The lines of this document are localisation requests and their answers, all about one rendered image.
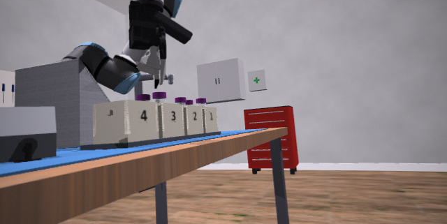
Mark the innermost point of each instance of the centrifuge tube with purple cap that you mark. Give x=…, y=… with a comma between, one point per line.
x=180, y=100

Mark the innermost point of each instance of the blue mat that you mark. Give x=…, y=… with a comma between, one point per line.
x=73, y=155

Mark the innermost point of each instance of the white bucket adapter with holes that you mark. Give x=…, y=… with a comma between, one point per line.
x=193, y=119
x=171, y=120
x=210, y=121

